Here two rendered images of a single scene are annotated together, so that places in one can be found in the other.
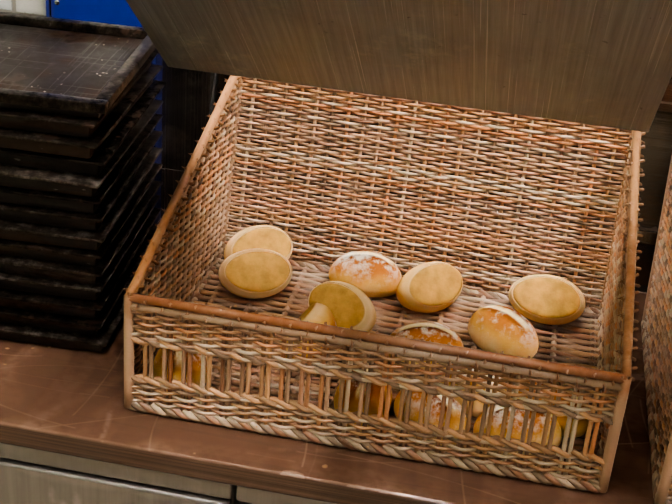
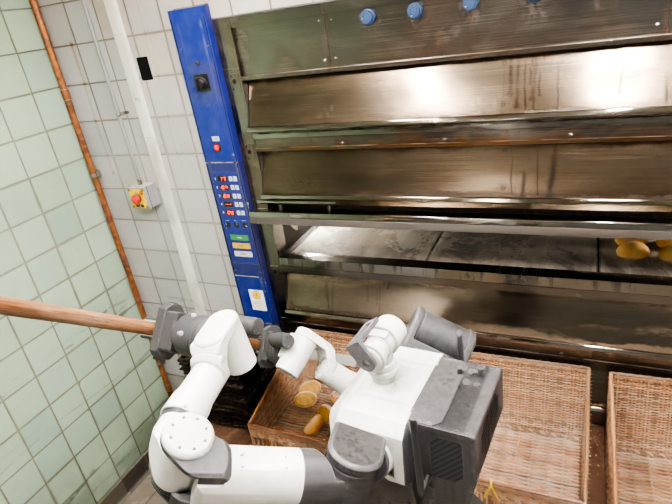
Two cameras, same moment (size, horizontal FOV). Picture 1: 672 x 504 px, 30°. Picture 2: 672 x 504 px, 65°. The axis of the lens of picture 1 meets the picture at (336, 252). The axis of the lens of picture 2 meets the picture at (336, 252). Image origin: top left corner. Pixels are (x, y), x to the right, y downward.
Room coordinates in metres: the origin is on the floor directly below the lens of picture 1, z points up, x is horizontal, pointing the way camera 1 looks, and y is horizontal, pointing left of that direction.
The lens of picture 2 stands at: (-0.13, -0.68, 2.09)
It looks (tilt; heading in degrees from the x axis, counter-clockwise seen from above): 25 degrees down; 19
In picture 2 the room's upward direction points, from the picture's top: 9 degrees counter-clockwise
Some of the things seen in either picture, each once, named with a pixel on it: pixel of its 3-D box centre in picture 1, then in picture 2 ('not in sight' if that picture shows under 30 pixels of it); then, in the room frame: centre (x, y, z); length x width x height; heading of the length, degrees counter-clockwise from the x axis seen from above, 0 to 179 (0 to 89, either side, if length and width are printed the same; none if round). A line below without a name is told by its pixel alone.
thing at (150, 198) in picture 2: not in sight; (143, 195); (1.72, 0.80, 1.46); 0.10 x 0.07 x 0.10; 82
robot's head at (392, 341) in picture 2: not in sight; (382, 347); (0.70, -0.46, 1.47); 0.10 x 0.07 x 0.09; 167
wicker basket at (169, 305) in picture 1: (400, 250); (339, 398); (1.37, -0.08, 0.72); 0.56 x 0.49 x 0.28; 81
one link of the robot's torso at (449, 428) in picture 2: not in sight; (418, 434); (0.68, -0.52, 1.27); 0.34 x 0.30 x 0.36; 167
